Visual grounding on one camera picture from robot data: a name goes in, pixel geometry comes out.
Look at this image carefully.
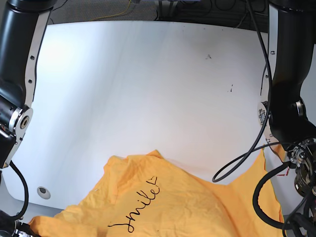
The orange t-shirt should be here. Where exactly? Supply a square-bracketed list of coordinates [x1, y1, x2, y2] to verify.
[30, 151, 282, 237]

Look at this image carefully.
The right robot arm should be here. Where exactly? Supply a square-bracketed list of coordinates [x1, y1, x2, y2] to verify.
[0, 0, 56, 237]

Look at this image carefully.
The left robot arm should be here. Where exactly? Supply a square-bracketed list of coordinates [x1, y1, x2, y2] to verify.
[252, 0, 316, 237]

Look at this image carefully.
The red tape rectangle marking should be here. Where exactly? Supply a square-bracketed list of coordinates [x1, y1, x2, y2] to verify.
[277, 167, 290, 177]

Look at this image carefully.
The yellow cable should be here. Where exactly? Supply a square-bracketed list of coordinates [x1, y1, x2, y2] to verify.
[90, 0, 131, 22]

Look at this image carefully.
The left table cable grommet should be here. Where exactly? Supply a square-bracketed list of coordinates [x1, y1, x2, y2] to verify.
[37, 187, 51, 200]

